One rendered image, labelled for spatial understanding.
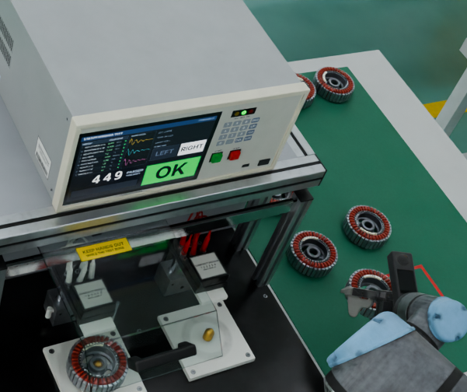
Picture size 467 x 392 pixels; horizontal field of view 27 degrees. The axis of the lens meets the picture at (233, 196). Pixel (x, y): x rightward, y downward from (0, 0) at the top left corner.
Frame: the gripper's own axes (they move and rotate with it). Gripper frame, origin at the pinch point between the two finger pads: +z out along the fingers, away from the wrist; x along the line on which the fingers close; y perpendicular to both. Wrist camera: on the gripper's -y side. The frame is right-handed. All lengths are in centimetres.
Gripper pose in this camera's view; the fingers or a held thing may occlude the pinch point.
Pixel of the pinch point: (371, 291)
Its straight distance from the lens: 206.5
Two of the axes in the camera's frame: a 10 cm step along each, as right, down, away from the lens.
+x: 9.5, 1.5, 2.7
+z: -2.8, 0.1, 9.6
